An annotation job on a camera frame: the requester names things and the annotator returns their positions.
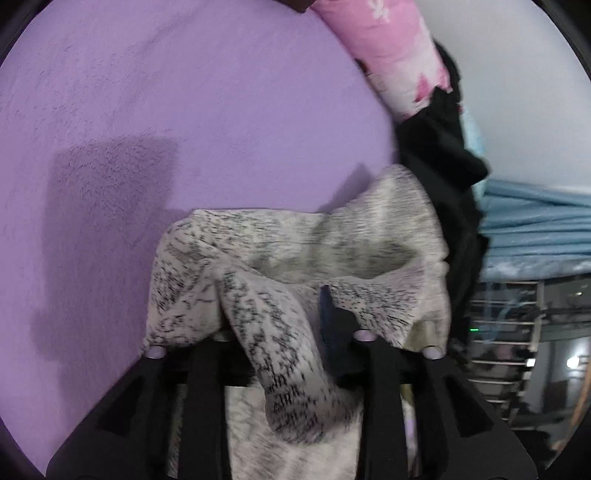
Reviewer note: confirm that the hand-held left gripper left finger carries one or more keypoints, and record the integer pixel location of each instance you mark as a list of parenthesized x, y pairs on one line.
[(203, 392)]

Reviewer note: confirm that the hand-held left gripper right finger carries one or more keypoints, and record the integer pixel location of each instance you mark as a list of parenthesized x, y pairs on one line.
[(330, 332)]

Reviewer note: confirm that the grey knitted sweater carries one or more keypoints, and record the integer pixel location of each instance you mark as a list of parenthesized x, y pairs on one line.
[(277, 323)]

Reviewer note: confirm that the black garment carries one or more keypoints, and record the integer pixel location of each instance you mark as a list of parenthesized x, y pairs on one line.
[(443, 157)]

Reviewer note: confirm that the light blue curtain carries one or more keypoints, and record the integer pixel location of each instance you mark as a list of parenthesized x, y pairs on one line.
[(535, 230)]

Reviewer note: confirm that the purple bed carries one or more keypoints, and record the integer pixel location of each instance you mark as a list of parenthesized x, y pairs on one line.
[(184, 115)]

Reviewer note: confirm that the pink and blue floral quilt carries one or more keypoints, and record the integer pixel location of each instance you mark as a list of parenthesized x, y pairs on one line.
[(392, 50)]

